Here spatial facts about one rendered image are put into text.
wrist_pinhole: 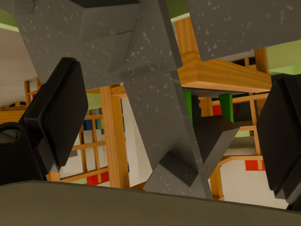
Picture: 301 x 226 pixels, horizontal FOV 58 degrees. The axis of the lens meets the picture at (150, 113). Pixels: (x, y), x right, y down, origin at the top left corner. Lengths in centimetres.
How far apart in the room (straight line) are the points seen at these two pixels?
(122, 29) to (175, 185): 12
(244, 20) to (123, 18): 8
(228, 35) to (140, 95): 8
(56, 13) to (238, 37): 11
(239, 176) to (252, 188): 37
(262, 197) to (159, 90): 639
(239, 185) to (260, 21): 649
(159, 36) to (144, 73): 3
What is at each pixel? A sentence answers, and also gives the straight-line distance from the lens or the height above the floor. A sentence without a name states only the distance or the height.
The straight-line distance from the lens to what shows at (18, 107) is 885.
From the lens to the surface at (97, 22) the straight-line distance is 17.
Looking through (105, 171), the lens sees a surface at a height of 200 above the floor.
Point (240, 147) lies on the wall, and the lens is 645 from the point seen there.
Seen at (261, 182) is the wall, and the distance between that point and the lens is 647.
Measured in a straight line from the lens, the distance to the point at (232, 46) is 19.
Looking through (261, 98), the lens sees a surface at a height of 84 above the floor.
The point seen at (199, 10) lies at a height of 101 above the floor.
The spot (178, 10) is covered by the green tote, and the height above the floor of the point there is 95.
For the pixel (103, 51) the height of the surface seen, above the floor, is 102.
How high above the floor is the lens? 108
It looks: 2 degrees down
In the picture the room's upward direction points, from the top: 174 degrees clockwise
